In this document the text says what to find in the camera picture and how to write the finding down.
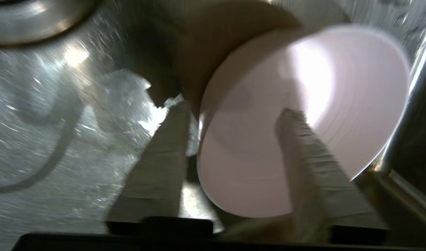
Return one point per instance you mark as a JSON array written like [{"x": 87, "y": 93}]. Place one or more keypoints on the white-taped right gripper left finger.
[{"x": 157, "y": 170}]

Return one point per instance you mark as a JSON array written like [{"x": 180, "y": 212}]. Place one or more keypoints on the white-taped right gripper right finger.
[{"x": 314, "y": 174}]

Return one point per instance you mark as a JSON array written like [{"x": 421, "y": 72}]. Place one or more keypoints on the pale pink bowl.
[{"x": 251, "y": 139}]

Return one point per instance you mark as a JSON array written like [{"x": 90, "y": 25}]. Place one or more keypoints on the stainless steel sink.
[{"x": 42, "y": 139}]

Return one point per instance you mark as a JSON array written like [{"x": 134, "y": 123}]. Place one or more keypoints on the round metal drain strainer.
[{"x": 31, "y": 17}]

